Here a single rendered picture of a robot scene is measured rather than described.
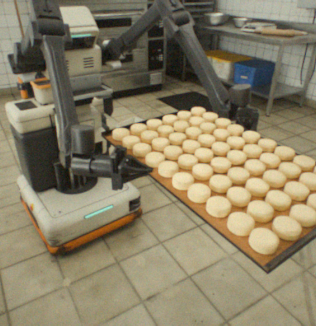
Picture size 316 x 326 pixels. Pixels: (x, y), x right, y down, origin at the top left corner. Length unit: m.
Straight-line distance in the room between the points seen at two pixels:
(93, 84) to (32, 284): 1.12
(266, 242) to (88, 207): 1.38
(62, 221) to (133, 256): 0.47
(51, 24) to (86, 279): 1.32
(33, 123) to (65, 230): 0.62
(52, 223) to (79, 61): 0.87
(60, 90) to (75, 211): 1.05
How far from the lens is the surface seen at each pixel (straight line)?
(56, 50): 0.95
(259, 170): 0.78
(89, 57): 1.56
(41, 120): 1.83
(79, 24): 1.47
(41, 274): 1.93
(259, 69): 4.32
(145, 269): 1.85
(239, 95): 1.10
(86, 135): 0.75
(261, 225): 0.65
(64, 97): 0.89
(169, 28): 1.20
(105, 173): 0.76
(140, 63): 4.46
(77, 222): 1.82
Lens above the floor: 1.41
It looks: 31 degrees down
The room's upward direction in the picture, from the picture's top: straight up
